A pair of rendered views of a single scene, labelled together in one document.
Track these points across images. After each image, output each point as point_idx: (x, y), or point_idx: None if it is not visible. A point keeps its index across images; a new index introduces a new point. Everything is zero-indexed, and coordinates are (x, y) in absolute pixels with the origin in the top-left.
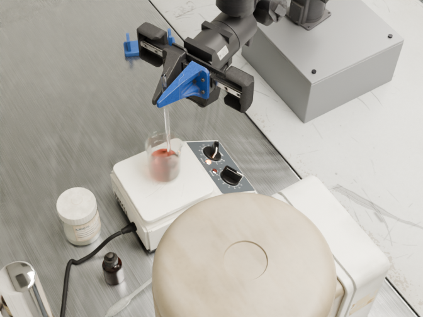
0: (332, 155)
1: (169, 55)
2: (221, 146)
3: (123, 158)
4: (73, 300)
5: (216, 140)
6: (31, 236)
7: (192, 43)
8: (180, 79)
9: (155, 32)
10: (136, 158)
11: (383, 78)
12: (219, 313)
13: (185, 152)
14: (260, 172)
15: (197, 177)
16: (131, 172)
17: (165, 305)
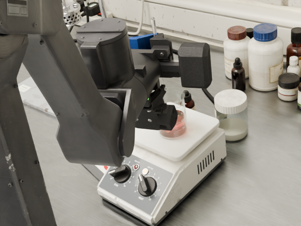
0: None
1: (161, 38)
2: (144, 210)
3: (242, 188)
4: (206, 102)
5: (152, 212)
6: (267, 117)
7: (144, 49)
8: (142, 36)
9: (186, 43)
10: (203, 131)
11: None
12: None
13: (163, 149)
14: (102, 225)
15: (142, 136)
16: (200, 121)
17: None
